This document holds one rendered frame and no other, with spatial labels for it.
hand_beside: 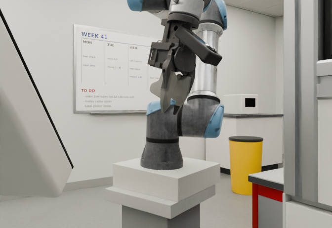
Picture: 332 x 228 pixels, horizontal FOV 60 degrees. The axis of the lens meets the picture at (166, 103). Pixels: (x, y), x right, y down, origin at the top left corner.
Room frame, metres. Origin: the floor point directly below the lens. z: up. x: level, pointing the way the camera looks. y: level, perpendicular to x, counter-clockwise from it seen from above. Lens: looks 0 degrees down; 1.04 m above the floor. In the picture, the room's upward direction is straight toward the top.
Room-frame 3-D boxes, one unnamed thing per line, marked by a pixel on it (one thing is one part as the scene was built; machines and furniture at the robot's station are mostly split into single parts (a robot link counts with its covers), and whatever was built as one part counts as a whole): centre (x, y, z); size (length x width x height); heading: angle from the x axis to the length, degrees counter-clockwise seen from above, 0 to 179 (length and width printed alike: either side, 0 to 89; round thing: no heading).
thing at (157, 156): (1.01, 0.01, 0.88); 0.15 x 0.15 x 0.10
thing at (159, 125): (1.01, 0.00, 1.00); 0.13 x 0.12 x 0.14; 78
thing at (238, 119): (4.73, -1.29, 0.61); 1.15 x 0.72 x 1.22; 123
